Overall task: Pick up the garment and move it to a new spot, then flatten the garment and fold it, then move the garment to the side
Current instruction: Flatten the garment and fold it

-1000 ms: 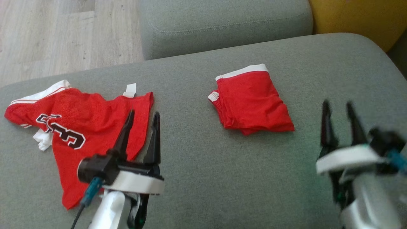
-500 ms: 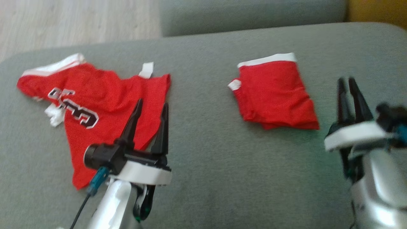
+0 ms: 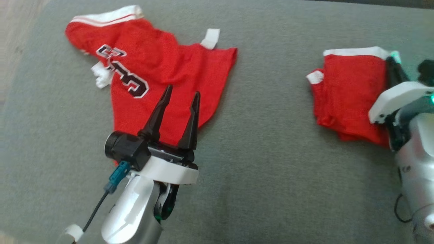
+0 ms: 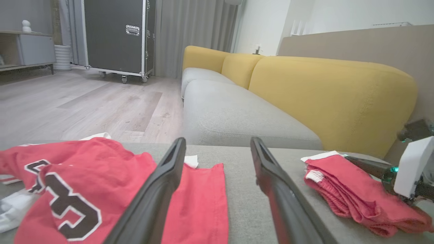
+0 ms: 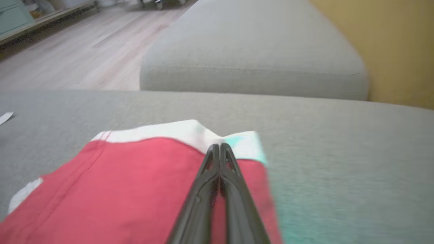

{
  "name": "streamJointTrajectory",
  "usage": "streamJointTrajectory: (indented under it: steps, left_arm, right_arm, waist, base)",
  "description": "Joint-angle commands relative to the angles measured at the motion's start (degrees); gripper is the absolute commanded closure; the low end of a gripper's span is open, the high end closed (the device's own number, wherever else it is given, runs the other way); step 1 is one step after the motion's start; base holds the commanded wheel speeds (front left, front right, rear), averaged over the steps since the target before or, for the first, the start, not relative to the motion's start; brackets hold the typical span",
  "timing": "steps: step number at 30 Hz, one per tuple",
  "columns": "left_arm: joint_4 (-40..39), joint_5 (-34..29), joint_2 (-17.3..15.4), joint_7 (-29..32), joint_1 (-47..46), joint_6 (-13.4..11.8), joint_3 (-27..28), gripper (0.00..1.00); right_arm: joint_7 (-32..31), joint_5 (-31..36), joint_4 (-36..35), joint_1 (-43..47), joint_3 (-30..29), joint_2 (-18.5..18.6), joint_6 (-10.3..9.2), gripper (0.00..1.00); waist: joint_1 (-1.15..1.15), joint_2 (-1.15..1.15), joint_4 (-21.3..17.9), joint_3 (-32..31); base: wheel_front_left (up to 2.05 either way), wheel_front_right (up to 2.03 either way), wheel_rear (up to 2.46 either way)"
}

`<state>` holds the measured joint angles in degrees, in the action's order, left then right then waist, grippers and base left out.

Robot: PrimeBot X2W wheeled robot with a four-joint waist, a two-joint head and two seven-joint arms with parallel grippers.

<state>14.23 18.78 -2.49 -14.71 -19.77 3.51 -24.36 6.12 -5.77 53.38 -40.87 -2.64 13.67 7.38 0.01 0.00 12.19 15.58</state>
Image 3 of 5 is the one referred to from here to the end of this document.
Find red basketball jersey number 23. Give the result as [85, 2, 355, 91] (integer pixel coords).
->
[65, 5, 238, 166]

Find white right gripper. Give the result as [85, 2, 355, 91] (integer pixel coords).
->
[368, 56, 434, 123]

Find red shorts with white trim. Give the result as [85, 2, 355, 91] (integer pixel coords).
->
[306, 46, 400, 148]

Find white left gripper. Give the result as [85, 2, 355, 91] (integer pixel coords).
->
[131, 85, 201, 185]

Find grey fabric sofa seat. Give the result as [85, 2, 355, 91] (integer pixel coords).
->
[0, 0, 434, 244]

